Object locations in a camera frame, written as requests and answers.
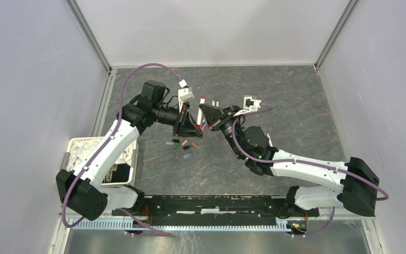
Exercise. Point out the white slotted cable duct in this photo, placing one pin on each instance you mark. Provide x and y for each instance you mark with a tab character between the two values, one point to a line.
125	223

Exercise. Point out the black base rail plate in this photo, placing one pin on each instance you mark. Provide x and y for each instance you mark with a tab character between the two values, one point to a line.
217	210

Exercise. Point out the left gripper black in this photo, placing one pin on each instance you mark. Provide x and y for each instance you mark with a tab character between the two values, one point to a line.
185	126

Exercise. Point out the aluminium frame rail left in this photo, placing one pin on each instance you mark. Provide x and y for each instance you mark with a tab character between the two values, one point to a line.
86	29

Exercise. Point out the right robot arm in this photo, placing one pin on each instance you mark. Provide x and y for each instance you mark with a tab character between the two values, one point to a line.
351	185

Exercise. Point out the red white pen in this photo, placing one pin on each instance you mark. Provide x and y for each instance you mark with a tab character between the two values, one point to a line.
200	114

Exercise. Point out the aluminium frame rail right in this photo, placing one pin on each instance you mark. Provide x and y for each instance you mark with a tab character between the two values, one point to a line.
347	12

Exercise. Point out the black pen cap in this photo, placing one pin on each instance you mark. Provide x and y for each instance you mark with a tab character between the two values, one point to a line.
184	147

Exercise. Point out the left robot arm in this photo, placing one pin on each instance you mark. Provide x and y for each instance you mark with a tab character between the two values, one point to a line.
81	190

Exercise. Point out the aluminium frame rail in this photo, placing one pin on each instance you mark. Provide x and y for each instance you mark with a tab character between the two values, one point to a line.
347	12
86	29

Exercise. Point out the white cloth in basket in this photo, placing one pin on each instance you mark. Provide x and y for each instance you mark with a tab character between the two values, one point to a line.
80	148

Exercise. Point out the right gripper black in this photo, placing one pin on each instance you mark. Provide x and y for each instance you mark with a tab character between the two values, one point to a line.
213	114

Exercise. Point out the white plastic basket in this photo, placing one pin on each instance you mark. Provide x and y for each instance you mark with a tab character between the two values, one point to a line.
123	172

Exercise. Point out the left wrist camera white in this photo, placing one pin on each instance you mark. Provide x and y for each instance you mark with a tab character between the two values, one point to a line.
185	94

